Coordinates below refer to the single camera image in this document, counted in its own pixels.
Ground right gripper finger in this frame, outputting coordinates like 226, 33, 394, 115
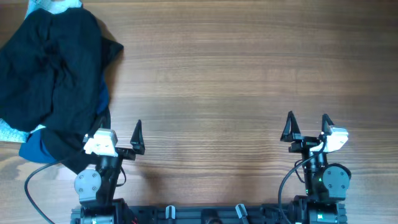
280, 111, 301, 142
322, 114, 334, 136

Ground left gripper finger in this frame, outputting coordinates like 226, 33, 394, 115
130, 119, 145, 155
83, 116, 106, 142

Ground black shorts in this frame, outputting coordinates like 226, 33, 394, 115
1, 8, 123, 134

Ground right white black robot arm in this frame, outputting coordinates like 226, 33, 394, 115
277, 111, 352, 223

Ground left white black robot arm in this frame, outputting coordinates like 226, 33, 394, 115
70, 116, 145, 224

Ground black garment in pile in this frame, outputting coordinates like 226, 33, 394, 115
40, 105, 111, 174

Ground dark blue garment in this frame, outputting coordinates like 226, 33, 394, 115
19, 73, 109, 164

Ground light blue denim jeans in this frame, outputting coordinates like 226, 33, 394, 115
1, 0, 83, 143

